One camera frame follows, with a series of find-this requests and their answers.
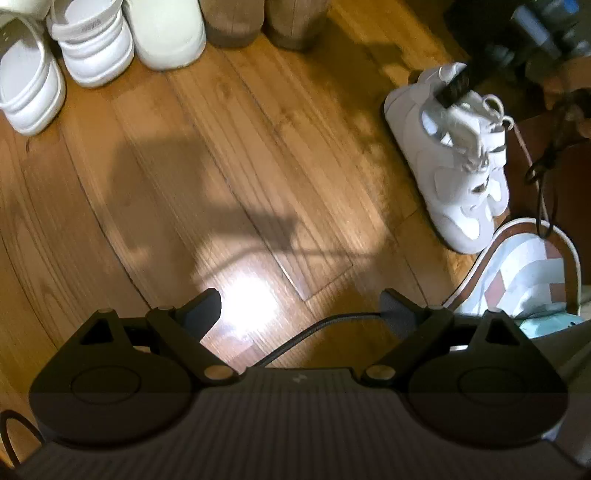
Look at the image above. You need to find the white clog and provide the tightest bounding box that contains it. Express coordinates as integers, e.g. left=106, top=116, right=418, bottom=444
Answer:
left=0, top=0, right=66, bottom=136

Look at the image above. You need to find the white chunky sandal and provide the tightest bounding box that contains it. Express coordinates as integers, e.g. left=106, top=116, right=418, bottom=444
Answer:
left=47, top=0, right=136, bottom=89

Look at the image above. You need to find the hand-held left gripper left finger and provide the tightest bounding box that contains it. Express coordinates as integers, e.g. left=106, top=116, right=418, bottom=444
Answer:
left=78, top=288, right=241, bottom=386

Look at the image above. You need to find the person's right hand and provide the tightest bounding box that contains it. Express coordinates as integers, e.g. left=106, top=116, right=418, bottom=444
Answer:
left=542, top=59, right=591, bottom=112

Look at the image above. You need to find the light teal cloth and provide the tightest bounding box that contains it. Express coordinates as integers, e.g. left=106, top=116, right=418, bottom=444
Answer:
left=516, top=313, right=583, bottom=339

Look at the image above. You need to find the cream white shoe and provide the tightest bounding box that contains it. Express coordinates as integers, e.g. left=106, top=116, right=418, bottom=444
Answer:
left=124, top=0, right=207, bottom=71

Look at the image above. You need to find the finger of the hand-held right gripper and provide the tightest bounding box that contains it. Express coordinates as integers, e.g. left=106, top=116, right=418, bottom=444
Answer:
left=436, top=60, right=490, bottom=110

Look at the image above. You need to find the brown suede boot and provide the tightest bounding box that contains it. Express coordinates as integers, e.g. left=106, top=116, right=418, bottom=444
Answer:
left=264, top=0, right=329, bottom=51
left=202, top=0, right=267, bottom=48

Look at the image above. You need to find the white high-top sneaker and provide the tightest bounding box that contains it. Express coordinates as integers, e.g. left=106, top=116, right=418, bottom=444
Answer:
left=383, top=63, right=515, bottom=255

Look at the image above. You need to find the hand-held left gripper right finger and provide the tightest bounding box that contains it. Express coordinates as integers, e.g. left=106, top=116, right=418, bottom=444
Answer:
left=360, top=288, right=525, bottom=388

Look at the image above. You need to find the black braided cable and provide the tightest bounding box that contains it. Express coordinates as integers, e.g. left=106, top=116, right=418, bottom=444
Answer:
left=526, top=90, right=591, bottom=239
left=252, top=313, right=386, bottom=370

